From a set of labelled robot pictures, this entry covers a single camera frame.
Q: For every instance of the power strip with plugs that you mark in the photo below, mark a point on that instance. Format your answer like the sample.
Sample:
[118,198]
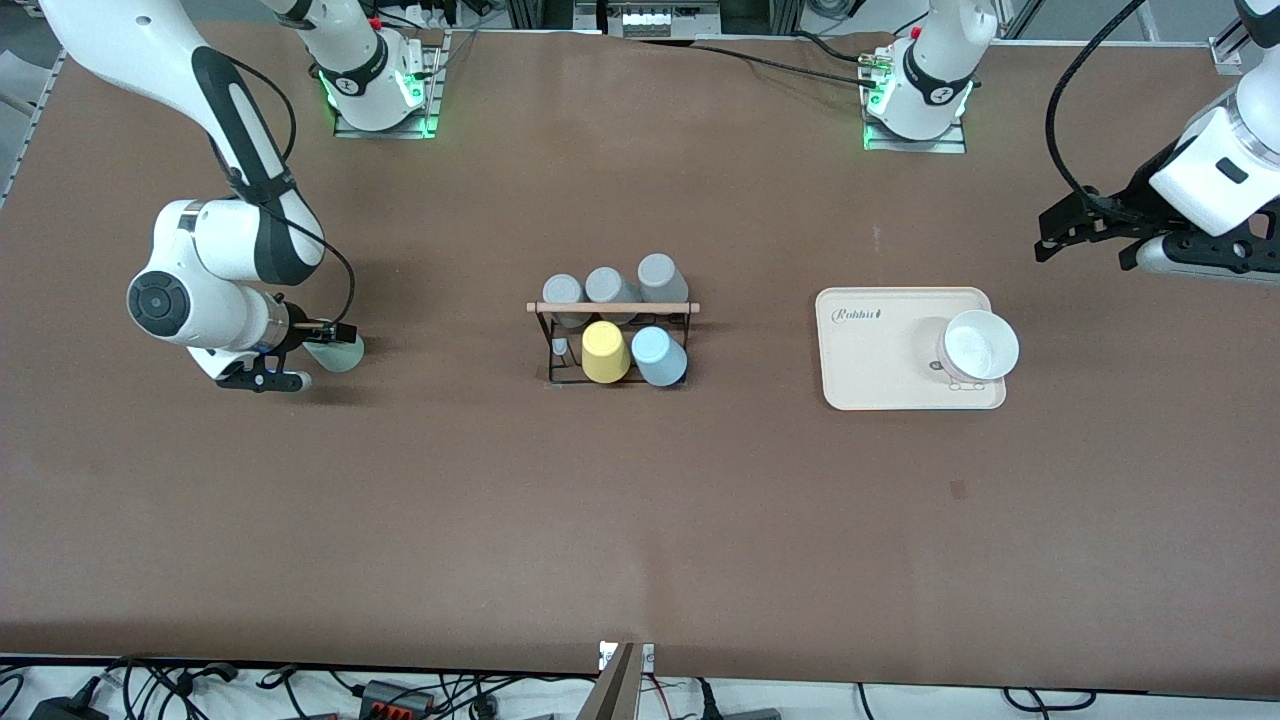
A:
[440,15]

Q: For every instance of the aluminium frame rail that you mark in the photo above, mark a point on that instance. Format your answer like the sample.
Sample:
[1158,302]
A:
[30,130]
[1228,48]

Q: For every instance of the light blue plastic cup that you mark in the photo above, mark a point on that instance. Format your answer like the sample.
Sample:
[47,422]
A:
[660,358]

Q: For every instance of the black frame post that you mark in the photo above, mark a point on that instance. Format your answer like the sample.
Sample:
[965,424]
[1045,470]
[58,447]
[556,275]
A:
[760,15]
[540,12]

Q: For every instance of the beige rectangular tray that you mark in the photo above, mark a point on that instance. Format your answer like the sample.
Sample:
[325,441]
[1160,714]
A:
[860,390]

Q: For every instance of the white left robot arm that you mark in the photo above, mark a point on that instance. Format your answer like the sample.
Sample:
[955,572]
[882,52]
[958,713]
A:
[930,90]

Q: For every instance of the white bowl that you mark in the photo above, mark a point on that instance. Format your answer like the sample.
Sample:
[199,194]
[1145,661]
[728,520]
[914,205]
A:
[980,345]

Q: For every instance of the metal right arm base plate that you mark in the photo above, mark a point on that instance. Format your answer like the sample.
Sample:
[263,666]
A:
[385,133]

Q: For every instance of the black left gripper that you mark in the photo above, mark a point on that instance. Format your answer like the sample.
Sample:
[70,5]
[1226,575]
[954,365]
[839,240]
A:
[1131,203]

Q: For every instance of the pale green plastic cup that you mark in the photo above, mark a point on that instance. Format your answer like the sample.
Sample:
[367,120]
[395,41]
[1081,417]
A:
[345,357]

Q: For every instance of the white electronics box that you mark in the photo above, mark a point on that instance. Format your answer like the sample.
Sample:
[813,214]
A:
[650,20]

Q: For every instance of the yellow plastic cup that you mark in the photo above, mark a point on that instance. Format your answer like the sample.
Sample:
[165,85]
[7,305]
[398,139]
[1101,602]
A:
[606,352]

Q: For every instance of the small white bracket plate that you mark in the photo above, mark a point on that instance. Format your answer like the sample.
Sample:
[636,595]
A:
[645,656]

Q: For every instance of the black power adapter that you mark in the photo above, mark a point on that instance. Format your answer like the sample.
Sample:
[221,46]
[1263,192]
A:
[65,710]

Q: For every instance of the grey plastic cup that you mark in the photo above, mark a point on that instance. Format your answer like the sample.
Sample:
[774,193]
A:
[605,283]
[660,272]
[562,288]

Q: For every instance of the grey angled beam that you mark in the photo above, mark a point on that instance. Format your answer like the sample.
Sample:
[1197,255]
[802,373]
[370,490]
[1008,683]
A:
[612,695]

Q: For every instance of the black plug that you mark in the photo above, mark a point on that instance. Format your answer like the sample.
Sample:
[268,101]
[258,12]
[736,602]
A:
[740,714]

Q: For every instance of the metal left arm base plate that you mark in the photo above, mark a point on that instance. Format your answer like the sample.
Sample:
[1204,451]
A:
[915,147]

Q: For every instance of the black terminal block orange levers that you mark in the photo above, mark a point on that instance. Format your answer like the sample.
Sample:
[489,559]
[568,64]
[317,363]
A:
[395,698]

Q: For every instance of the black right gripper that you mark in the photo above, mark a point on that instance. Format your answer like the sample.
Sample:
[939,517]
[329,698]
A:
[299,330]

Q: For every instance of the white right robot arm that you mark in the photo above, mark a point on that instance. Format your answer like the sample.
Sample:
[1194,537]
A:
[180,60]

